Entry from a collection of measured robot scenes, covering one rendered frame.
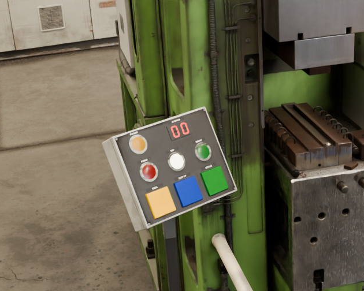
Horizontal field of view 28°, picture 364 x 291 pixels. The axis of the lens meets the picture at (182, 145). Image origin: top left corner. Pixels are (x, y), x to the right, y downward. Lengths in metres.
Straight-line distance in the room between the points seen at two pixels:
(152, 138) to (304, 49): 0.56
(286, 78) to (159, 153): 0.89
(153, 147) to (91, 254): 1.80
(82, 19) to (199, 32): 5.29
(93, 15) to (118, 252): 4.14
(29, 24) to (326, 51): 5.46
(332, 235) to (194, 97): 0.67
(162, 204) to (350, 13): 0.84
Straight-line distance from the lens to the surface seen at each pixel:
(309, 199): 2.45
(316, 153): 2.46
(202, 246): 2.65
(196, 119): 2.22
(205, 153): 2.20
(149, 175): 2.09
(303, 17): 2.29
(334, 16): 2.33
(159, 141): 2.13
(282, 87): 2.86
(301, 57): 2.32
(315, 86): 2.91
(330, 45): 2.35
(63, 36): 7.60
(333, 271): 2.63
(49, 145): 5.30
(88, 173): 4.76
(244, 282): 2.38
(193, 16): 2.33
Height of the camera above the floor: 1.97
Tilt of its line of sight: 23 degrees down
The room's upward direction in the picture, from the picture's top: 4 degrees counter-clockwise
